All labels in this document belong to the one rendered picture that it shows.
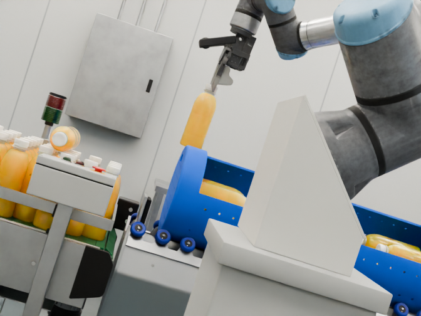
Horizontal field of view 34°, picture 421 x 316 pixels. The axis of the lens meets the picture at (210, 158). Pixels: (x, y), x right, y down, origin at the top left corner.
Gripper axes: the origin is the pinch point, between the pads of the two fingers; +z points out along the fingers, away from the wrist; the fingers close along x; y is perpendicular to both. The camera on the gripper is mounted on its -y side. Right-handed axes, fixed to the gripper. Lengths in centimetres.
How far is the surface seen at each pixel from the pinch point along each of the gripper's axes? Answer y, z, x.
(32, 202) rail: -36, 48, -33
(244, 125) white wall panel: 71, 2, 324
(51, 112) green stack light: -45, 28, 22
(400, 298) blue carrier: 74, 37, -25
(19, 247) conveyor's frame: -34, 60, -36
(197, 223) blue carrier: 8.5, 38.2, -25.8
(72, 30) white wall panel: -82, -14, 332
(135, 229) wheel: -7, 46, -24
